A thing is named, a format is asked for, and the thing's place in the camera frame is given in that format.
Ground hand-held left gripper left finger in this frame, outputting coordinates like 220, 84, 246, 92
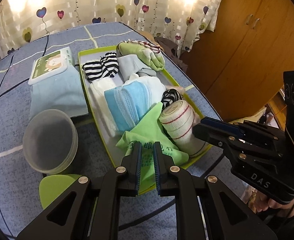
16, 141, 143, 240

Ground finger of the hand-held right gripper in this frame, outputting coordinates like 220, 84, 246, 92
200, 116, 285, 143
192, 124, 282, 158

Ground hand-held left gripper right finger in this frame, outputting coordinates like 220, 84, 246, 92
154, 141, 278, 240

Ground beige bandage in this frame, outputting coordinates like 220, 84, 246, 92
158, 100, 213, 157

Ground lime green printed cleaning cloth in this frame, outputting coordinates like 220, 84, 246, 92
116, 102, 189, 195

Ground small black white striped sock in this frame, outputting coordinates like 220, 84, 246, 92
160, 90, 184, 111

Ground blue face masks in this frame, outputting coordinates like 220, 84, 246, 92
104, 83, 154, 132

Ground white towel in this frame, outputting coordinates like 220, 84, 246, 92
89, 76, 120, 138

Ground grey glove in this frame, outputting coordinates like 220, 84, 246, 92
134, 66, 158, 78

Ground light grey cloth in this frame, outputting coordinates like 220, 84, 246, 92
116, 54, 145, 83

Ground large black white striped sock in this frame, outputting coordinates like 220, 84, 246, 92
81, 52, 119, 82

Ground green towel with patterned trim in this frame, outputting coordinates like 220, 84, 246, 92
116, 39, 165, 72

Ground green edged box tray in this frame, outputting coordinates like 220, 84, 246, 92
77, 45, 205, 196

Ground person's right hand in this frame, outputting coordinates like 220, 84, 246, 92
255, 192, 294, 215

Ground wooden wardrobe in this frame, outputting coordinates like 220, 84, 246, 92
180, 0, 294, 123

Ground green plastic jar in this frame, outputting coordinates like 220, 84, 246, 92
38, 174, 89, 211

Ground dark brown cloth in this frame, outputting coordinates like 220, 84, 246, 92
154, 36, 190, 71

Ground clear plastic container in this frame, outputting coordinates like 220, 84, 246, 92
23, 109, 79, 176

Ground light blue wet wipes pack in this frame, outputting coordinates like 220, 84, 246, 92
27, 47, 89, 118

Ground blue checked bed sheet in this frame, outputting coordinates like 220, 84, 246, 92
0, 21, 237, 240

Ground heart print curtain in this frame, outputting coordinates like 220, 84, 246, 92
0, 0, 231, 56

